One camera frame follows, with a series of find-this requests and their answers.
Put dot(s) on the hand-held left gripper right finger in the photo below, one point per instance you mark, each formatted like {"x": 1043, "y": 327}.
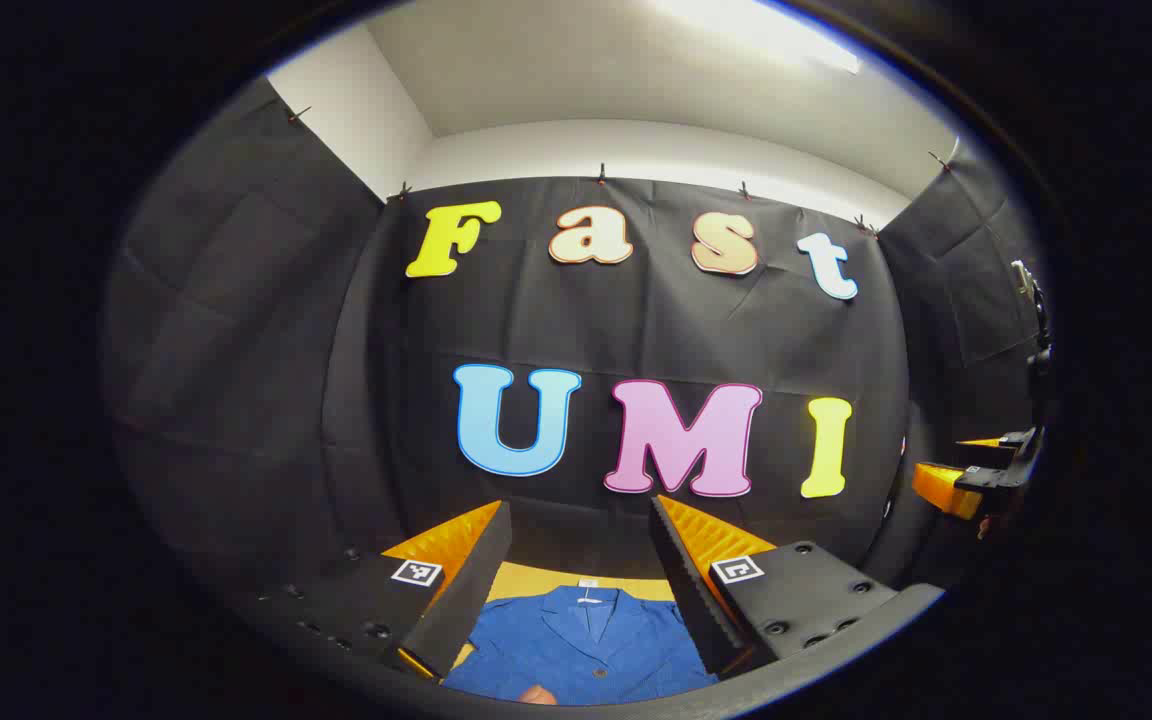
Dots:
{"x": 691, "y": 590}

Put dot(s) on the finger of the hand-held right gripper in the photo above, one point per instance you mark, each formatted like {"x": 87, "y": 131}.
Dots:
{"x": 1001, "y": 440}
{"x": 941, "y": 488}

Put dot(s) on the black backdrop cloth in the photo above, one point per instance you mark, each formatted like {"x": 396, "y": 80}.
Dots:
{"x": 636, "y": 320}

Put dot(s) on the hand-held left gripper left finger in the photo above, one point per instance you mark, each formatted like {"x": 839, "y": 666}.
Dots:
{"x": 466, "y": 590}

